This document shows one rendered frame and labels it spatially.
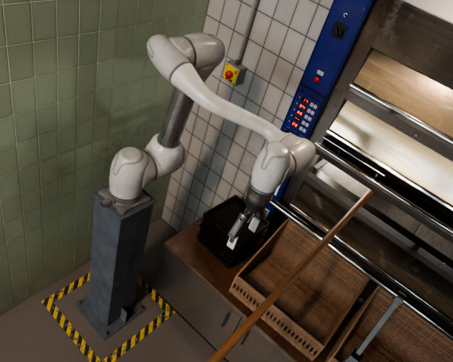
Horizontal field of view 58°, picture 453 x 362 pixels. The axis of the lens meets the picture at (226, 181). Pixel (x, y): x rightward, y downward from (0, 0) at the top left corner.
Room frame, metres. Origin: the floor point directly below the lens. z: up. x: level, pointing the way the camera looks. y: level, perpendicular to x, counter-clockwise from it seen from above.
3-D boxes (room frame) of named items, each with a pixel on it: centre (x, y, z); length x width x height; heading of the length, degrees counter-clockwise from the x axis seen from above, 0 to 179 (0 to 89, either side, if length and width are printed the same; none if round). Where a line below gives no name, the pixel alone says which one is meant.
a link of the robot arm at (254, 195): (1.06, -0.12, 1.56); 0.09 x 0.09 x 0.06
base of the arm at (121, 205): (1.35, 0.45, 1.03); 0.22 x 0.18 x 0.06; 151
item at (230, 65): (2.07, 0.15, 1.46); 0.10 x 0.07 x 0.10; 62
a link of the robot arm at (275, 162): (1.08, -0.13, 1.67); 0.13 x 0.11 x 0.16; 149
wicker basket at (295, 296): (1.45, -0.55, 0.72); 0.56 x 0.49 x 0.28; 64
